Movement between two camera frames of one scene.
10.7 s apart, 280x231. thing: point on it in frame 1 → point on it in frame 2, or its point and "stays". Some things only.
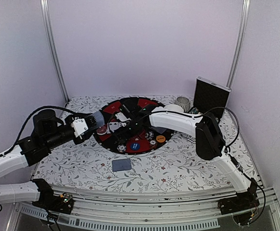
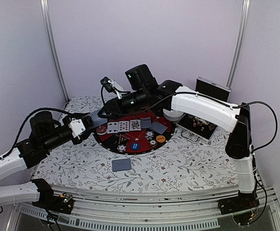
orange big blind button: x=160 y=138 stays
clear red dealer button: x=101 y=130 stays
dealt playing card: x=121 y=164 stays
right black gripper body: x=133 y=130 → x=122 y=109
